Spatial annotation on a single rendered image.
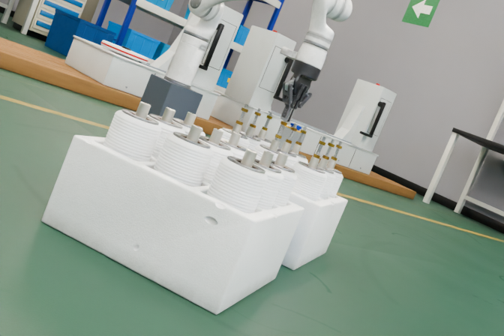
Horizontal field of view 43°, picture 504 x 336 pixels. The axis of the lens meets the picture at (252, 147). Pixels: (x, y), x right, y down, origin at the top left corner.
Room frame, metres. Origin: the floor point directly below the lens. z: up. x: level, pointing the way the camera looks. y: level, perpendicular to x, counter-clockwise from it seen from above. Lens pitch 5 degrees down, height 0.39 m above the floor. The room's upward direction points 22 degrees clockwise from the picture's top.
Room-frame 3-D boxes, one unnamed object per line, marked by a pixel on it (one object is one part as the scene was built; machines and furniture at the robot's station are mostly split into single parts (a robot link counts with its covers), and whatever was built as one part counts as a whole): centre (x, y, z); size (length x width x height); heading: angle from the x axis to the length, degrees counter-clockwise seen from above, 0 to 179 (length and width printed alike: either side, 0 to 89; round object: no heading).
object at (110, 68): (4.13, 0.81, 0.45); 0.82 x 0.57 x 0.74; 133
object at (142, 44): (6.93, 1.63, 0.36); 0.50 x 0.38 x 0.21; 44
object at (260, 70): (5.15, -0.27, 0.45); 1.51 x 0.57 x 0.74; 133
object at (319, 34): (1.73, -0.05, 0.63); 0.09 x 0.07 x 0.15; 119
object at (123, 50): (3.97, 0.95, 0.30); 0.30 x 0.30 x 0.04
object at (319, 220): (1.85, -0.09, 0.09); 0.39 x 0.39 x 0.18; 72
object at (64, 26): (6.20, 1.93, 0.18); 0.50 x 0.41 x 0.37; 48
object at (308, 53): (1.75, -0.04, 0.53); 0.11 x 0.09 x 0.06; 58
